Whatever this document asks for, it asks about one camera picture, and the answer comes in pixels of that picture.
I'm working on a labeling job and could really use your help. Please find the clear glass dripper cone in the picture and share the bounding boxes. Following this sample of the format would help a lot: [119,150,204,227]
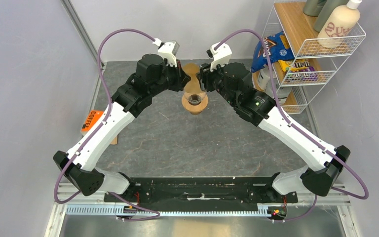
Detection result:
[184,91,207,106]

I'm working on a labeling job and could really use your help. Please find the green pump bottle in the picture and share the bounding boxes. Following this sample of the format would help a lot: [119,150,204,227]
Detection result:
[303,0,327,17]
[313,0,348,32]

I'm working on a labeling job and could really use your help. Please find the single brown paper filter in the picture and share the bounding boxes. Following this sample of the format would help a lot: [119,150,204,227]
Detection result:
[183,63,202,95]

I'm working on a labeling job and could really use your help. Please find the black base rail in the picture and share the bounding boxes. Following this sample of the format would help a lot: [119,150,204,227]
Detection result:
[121,176,298,212]

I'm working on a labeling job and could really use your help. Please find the cream pump lotion bottle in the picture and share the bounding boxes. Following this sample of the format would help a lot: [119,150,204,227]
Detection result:
[317,0,362,49]

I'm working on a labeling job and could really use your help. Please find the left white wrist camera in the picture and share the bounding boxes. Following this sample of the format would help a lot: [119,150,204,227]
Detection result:
[153,38,180,68]

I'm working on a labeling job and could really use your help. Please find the yellow m&m candy bag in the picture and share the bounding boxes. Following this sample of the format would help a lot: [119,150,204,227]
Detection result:
[278,59,318,81]

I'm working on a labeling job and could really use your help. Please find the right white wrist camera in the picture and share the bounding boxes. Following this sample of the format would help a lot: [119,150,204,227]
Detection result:
[206,42,232,72]

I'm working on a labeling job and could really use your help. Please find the aluminium frame post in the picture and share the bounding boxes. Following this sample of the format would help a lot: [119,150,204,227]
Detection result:
[60,0,97,62]

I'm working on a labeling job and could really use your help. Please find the blue doritos chip bag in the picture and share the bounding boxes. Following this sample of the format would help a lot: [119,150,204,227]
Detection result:
[250,31,295,73]

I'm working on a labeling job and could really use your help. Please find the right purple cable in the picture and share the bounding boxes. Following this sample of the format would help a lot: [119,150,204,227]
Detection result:
[214,29,370,224]

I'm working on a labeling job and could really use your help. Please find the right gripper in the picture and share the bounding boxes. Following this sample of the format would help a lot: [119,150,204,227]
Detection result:
[196,57,238,107]

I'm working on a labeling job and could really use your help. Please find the orange coffee filter box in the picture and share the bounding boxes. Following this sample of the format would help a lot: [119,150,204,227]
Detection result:
[80,110,104,135]

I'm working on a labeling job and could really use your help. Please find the white wire shelf rack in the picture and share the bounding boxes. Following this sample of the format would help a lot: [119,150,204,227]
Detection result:
[262,0,366,114]

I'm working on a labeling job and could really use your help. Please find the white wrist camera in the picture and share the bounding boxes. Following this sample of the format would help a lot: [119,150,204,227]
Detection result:
[206,42,232,72]
[153,38,180,68]

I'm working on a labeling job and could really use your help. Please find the white cable duct strip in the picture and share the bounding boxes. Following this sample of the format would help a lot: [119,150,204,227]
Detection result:
[66,202,275,217]

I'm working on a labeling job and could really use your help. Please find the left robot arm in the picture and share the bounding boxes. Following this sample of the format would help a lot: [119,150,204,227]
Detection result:
[53,54,190,202]

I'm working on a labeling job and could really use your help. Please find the brown paper coffee filters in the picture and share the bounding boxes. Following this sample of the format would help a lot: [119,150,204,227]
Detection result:
[110,135,118,145]

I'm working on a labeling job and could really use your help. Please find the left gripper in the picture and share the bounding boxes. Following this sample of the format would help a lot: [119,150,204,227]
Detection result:
[150,59,191,97]

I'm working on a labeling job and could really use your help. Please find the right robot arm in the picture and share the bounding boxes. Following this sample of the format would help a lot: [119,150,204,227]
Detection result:
[196,63,350,202]

